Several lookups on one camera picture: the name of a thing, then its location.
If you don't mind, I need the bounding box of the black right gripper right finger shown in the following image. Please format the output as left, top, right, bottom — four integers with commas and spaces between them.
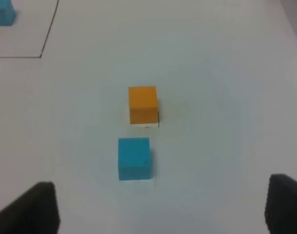
264, 174, 297, 234

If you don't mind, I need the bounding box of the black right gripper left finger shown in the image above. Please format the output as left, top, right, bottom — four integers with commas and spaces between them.
0, 182, 60, 234

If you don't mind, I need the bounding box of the orange cube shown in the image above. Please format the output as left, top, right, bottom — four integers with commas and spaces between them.
129, 86, 159, 125

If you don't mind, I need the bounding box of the blue template cube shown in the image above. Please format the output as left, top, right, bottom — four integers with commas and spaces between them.
0, 0, 16, 26

